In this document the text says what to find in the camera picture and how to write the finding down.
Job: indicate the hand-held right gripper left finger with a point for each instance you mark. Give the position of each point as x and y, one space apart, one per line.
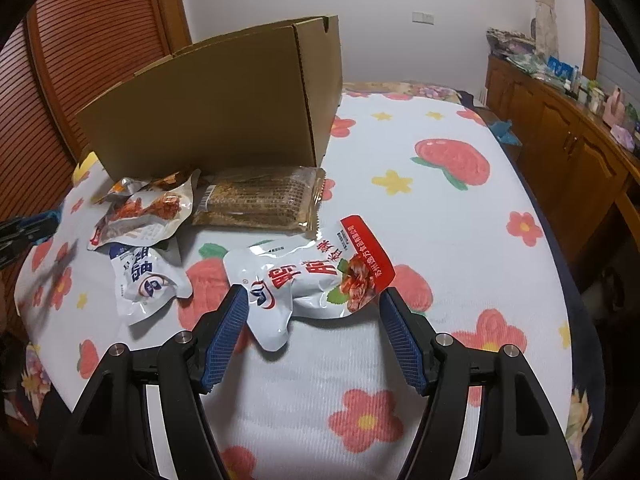
225 340

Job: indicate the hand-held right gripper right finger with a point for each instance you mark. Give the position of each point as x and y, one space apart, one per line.
404 345

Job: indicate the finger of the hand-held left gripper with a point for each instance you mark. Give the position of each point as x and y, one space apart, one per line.
22 230

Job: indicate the clear brown snack packet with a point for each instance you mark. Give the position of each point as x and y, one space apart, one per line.
295 285

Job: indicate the white and blue snack packet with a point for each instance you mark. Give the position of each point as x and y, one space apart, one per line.
145 280

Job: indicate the small orange snack packet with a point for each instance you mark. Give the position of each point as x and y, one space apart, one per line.
122 186

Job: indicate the white chicken feet packet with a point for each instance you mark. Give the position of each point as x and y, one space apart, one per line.
145 217

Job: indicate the brown cracker packet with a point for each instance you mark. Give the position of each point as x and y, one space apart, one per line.
255 200

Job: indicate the brown cardboard box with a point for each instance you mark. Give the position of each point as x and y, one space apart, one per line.
210 105

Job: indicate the strawberry print blanket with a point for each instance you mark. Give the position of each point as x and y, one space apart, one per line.
450 240

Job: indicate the wooden louvred wardrobe door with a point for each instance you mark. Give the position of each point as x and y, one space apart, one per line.
75 60

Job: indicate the blue cloth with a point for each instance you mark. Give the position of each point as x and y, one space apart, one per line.
506 132

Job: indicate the floral quilt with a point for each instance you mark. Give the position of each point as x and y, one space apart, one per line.
400 91

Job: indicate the wooden cabinet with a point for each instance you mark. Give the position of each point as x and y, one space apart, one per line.
555 125

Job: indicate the purple pouch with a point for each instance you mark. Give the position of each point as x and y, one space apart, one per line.
624 136

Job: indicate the row of small bottles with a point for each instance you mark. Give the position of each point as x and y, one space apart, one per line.
585 90

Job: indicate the stack of folded cloths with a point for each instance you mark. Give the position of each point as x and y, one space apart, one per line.
515 50

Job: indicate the pink container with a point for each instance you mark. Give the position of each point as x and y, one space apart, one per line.
614 107

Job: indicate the blue box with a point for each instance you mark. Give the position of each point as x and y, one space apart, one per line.
560 67

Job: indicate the grey window blind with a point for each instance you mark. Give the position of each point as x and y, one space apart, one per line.
620 65

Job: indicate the beige patterned curtain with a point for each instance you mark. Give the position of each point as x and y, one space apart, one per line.
545 5

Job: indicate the white wall switch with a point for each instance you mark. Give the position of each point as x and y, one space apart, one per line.
423 17

